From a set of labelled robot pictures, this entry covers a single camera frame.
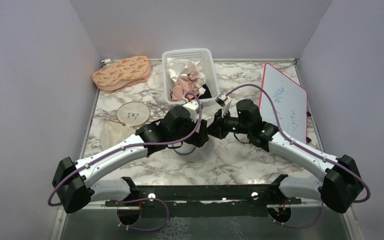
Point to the embroidery hoop with cloth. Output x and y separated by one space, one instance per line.
129 117

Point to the red framed whiteboard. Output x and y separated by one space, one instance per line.
290 101

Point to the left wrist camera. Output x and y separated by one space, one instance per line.
194 109

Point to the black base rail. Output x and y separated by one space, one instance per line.
195 201

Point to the white mesh laundry bag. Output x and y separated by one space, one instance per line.
191 153

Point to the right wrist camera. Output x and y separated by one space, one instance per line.
225 102

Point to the white wall plug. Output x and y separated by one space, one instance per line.
106 61

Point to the black garment in basket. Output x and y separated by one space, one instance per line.
206 93

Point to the white satin garment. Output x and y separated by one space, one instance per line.
179 68

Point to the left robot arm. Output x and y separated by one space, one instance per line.
76 183

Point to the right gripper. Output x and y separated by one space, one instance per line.
217 129

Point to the pink satin bra in basket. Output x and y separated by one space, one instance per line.
191 83

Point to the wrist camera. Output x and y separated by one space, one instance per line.
225 102
194 109

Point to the carrot pattern pouch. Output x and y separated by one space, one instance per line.
123 73

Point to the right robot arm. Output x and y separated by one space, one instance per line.
336 180

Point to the white plastic basket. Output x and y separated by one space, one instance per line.
209 70

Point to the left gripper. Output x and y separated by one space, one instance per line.
197 139

